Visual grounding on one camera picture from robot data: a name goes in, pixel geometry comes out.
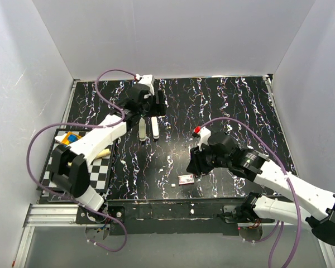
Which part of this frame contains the beige wooden peg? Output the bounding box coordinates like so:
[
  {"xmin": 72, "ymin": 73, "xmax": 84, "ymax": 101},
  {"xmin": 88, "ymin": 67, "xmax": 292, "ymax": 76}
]
[{"xmin": 95, "ymin": 149, "xmax": 111, "ymax": 159}]

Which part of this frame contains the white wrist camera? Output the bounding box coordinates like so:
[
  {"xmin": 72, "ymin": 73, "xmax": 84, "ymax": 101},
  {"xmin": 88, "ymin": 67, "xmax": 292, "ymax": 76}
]
[
  {"xmin": 194, "ymin": 126, "xmax": 211, "ymax": 151},
  {"xmin": 138, "ymin": 74, "xmax": 155, "ymax": 95}
]

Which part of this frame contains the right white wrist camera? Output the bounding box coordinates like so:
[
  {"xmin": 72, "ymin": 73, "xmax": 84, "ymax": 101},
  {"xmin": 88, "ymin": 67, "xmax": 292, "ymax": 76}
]
[{"xmin": 194, "ymin": 126, "xmax": 211, "ymax": 151}]

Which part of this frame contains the colourful toy block stack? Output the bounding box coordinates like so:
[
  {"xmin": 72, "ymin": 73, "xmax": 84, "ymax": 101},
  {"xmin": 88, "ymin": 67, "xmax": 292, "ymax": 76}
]
[{"xmin": 55, "ymin": 131, "xmax": 82, "ymax": 146}]

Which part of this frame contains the purple cable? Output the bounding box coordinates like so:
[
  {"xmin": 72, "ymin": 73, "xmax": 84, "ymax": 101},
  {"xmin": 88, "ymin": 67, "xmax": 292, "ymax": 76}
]
[
  {"xmin": 26, "ymin": 68, "xmax": 142, "ymax": 202},
  {"xmin": 194, "ymin": 117, "xmax": 302, "ymax": 268}
]

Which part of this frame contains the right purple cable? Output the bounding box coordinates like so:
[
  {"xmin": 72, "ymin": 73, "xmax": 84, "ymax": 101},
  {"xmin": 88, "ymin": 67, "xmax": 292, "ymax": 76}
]
[{"xmin": 194, "ymin": 117, "xmax": 302, "ymax": 268}]

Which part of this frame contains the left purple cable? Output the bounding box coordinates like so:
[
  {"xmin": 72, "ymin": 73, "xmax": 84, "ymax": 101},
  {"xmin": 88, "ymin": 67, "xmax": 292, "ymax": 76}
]
[{"xmin": 26, "ymin": 68, "xmax": 142, "ymax": 202}]

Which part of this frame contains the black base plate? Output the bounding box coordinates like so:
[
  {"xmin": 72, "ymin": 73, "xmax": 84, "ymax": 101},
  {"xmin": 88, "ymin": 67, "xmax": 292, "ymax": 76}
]
[{"xmin": 75, "ymin": 197, "xmax": 255, "ymax": 237}]

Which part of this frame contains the white stapler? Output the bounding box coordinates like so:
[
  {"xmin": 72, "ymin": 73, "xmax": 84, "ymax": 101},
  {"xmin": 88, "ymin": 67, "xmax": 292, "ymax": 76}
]
[{"xmin": 151, "ymin": 117, "xmax": 160, "ymax": 140}]

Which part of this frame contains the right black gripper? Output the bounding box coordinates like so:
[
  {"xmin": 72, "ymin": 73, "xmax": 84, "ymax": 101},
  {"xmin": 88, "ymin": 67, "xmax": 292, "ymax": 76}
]
[{"xmin": 185, "ymin": 141, "xmax": 230, "ymax": 176}]

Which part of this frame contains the beige stapler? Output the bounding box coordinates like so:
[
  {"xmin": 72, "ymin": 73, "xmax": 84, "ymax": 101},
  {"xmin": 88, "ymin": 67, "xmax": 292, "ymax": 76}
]
[{"xmin": 138, "ymin": 118, "xmax": 146, "ymax": 142}]

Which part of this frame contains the checkered board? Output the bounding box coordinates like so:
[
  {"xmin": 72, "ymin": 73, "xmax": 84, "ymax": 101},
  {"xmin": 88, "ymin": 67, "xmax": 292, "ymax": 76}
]
[{"xmin": 39, "ymin": 139, "xmax": 112, "ymax": 193}]

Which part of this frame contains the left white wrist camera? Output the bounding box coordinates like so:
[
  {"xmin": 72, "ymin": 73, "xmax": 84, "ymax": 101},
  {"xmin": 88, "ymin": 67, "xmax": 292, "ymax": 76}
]
[{"xmin": 138, "ymin": 74, "xmax": 155, "ymax": 95}]

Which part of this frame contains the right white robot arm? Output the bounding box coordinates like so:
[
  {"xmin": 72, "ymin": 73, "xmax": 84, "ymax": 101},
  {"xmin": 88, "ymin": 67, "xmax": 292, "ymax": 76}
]
[{"xmin": 186, "ymin": 127, "xmax": 335, "ymax": 246}]

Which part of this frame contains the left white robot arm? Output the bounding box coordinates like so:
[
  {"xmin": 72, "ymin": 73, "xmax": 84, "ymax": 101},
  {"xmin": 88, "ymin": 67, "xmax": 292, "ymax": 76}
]
[{"xmin": 49, "ymin": 83, "xmax": 167, "ymax": 223}]

